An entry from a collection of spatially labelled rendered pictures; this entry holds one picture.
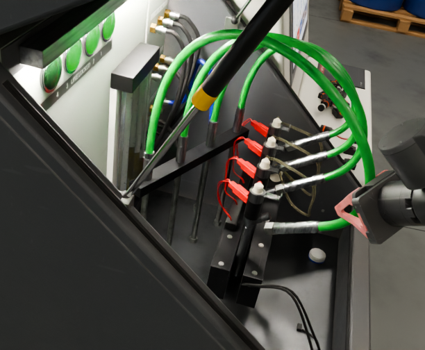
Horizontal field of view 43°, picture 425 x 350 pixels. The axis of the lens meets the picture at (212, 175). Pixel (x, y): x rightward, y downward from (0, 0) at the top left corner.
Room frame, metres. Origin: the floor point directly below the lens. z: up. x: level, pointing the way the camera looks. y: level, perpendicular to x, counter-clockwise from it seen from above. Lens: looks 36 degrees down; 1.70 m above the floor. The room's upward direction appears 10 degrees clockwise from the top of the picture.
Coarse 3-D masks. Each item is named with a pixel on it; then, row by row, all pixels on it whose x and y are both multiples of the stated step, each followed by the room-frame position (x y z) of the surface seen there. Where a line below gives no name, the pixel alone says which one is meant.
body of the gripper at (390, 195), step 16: (368, 192) 0.54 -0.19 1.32; (384, 192) 0.54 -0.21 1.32; (400, 192) 0.53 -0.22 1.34; (368, 208) 0.53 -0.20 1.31; (384, 208) 0.53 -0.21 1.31; (400, 208) 0.51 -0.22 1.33; (368, 224) 0.52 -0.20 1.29; (384, 224) 0.53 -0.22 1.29; (400, 224) 0.52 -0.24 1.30; (416, 224) 0.50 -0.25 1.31; (384, 240) 0.52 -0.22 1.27
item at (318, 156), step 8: (256, 48) 0.91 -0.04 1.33; (328, 56) 0.90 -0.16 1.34; (336, 64) 0.90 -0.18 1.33; (344, 72) 0.90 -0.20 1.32; (224, 88) 0.92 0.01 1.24; (216, 104) 0.92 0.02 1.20; (216, 112) 0.92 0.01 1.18; (216, 120) 0.92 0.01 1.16; (208, 128) 0.92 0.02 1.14; (216, 128) 0.92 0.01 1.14; (208, 136) 0.92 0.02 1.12; (352, 136) 0.89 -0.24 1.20; (208, 144) 0.92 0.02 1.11; (344, 144) 0.89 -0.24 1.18; (352, 144) 0.89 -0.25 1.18; (320, 152) 0.90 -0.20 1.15; (328, 152) 0.89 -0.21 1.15; (336, 152) 0.89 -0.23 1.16; (296, 160) 0.90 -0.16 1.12; (304, 160) 0.89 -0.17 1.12; (312, 160) 0.89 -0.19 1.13; (320, 160) 0.89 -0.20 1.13; (296, 168) 0.90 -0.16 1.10
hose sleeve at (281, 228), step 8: (280, 224) 0.64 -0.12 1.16; (288, 224) 0.63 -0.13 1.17; (296, 224) 0.63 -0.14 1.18; (304, 224) 0.62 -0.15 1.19; (312, 224) 0.62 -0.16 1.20; (280, 232) 0.63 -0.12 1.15; (288, 232) 0.63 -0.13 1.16; (296, 232) 0.62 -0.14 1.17; (304, 232) 0.62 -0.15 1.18; (312, 232) 0.61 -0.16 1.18; (320, 232) 0.61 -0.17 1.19
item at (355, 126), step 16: (224, 32) 0.72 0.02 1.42; (240, 32) 0.70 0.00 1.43; (192, 48) 0.74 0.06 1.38; (272, 48) 0.68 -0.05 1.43; (288, 48) 0.67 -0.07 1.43; (176, 64) 0.75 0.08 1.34; (304, 64) 0.65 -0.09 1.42; (320, 80) 0.64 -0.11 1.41; (160, 96) 0.76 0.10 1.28; (336, 96) 0.63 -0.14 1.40; (352, 112) 0.62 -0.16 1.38; (352, 128) 0.61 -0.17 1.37; (368, 144) 0.60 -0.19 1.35; (368, 160) 0.59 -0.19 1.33; (368, 176) 0.59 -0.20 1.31; (320, 224) 0.61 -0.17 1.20; (336, 224) 0.60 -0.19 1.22
